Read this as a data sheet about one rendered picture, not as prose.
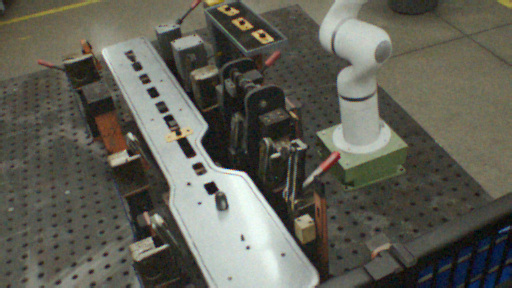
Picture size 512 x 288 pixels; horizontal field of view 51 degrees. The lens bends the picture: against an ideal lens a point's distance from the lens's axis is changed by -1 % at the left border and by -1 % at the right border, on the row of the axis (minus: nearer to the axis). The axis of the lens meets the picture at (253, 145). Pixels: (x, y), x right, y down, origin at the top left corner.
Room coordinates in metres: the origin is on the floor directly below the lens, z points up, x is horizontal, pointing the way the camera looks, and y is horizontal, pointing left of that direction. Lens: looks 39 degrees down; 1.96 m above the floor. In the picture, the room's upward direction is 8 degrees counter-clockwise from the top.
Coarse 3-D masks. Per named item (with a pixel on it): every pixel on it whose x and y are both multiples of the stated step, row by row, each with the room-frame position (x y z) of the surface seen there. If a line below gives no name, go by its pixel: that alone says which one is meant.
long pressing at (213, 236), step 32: (128, 64) 1.75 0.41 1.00; (160, 64) 1.72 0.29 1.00; (128, 96) 1.54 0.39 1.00; (160, 96) 1.51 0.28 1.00; (160, 128) 1.33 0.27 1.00; (192, 128) 1.31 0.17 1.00; (160, 160) 1.18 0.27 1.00; (192, 160) 1.16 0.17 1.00; (192, 192) 1.03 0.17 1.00; (256, 192) 0.99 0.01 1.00; (192, 224) 0.91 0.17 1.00; (224, 224) 0.90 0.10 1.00; (256, 224) 0.88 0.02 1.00; (224, 256) 0.80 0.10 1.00; (256, 256) 0.79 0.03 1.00; (288, 256) 0.77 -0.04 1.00
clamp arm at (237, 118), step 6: (234, 114) 1.20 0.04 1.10; (240, 114) 1.20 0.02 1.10; (234, 120) 1.19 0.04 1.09; (240, 120) 1.18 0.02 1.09; (234, 126) 1.18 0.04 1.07; (240, 126) 1.18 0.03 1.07; (234, 132) 1.19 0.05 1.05; (240, 132) 1.18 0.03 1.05; (234, 138) 1.19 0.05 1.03; (240, 138) 1.18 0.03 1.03; (234, 144) 1.18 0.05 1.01; (240, 144) 1.18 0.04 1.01; (234, 150) 1.18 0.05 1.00; (240, 150) 1.18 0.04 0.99
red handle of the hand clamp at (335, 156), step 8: (336, 152) 0.93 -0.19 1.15; (328, 160) 0.92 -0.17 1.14; (336, 160) 0.92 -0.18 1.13; (320, 168) 0.92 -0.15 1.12; (328, 168) 0.91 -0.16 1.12; (312, 176) 0.91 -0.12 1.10; (320, 176) 0.91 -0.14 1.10; (304, 184) 0.90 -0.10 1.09; (312, 184) 0.90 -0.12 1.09; (304, 192) 0.89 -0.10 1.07
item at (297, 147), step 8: (296, 144) 0.91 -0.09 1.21; (304, 144) 0.90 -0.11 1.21; (280, 152) 0.89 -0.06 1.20; (288, 152) 0.88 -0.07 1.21; (296, 152) 0.89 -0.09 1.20; (304, 152) 0.88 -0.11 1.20; (296, 160) 0.88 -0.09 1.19; (304, 160) 0.88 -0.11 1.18; (288, 168) 0.91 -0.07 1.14; (296, 168) 0.88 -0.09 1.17; (288, 176) 0.90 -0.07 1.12; (296, 176) 0.88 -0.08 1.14; (288, 184) 0.90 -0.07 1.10; (296, 184) 0.88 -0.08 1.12; (288, 192) 0.90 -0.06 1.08; (296, 192) 0.88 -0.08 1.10; (288, 200) 0.90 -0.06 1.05
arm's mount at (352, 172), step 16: (320, 144) 1.43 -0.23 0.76; (400, 144) 1.30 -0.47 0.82; (352, 160) 1.27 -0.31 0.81; (368, 160) 1.26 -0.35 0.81; (384, 160) 1.27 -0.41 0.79; (400, 160) 1.29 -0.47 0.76; (336, 176) 1.31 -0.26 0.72; (352, 176) 1.25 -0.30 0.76; (368, 176) 1.26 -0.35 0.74; (384, 176) 1.27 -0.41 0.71
